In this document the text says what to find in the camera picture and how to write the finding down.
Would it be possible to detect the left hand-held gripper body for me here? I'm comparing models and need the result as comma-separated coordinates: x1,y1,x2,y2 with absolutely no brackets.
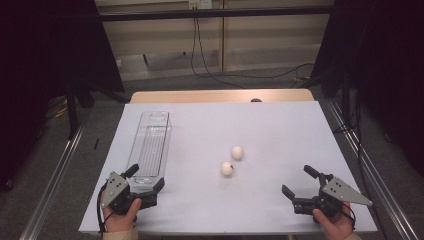
100,171,158,215

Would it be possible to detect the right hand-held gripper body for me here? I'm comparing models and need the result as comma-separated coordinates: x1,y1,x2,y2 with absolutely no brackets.
292,173,374,219

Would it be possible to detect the clear plastic container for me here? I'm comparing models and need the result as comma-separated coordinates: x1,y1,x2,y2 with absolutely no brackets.
125,110,173,194

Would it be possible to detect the plain white ball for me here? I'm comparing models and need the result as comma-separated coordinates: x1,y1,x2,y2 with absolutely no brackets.
230,145,245,160

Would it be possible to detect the white ball with black mark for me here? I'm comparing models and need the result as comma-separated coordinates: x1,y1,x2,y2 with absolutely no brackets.
219,161,235,177

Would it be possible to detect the person's left hand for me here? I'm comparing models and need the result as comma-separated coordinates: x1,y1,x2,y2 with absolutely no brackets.
100,191,143,233

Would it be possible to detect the person's right hand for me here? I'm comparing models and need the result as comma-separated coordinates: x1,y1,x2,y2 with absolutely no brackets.
312,201,356,240

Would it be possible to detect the white table cover sheet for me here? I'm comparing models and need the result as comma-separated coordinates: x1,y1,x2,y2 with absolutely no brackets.
78,100,379,235

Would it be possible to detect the black stand leg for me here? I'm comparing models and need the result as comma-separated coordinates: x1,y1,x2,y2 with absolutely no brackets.
64,79,80,141

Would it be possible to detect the wooden table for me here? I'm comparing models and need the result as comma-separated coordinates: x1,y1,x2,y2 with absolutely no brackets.
129,88,316,105

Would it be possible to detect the black curtain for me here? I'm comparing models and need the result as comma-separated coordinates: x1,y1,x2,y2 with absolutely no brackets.
0,0,126,192
308,0,424,178

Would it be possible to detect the black horizontal bar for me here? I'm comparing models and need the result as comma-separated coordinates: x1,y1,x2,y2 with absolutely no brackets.
97,5,335,23

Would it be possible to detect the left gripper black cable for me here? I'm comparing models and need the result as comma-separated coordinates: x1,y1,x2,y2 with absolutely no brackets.
96,184,115,235

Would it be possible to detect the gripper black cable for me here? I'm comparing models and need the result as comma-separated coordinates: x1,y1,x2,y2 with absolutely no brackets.
339,202,357,232
96,184,115,235

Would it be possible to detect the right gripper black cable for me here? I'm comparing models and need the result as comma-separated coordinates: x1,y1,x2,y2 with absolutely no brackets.
339,202,357,232

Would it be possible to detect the metal floor rail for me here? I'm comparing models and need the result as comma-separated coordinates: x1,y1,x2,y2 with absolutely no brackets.
324,99,418,240
19,119,88,240

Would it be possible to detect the yellow cable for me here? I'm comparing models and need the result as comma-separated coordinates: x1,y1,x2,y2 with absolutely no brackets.
49,96,70,118

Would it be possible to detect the long black floor cable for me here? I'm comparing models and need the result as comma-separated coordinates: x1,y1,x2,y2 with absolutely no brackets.
190,18,316,90

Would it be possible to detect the wall outlet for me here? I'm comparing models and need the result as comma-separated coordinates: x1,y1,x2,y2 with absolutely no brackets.
188,0,214,10

